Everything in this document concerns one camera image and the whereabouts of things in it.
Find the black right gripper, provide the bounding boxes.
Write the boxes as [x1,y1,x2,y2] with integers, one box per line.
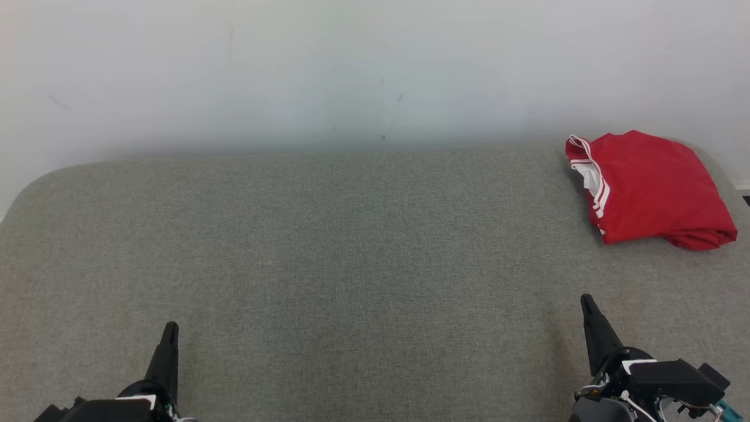
[571,294,669,422]

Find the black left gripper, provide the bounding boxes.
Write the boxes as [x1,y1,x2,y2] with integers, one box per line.
[82,321,197,422]

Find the red white basketball jersey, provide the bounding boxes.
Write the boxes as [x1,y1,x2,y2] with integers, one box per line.
[565,130,737,246]

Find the teal cable connector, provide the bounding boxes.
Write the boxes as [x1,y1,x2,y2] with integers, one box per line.
[714,399,746,422]

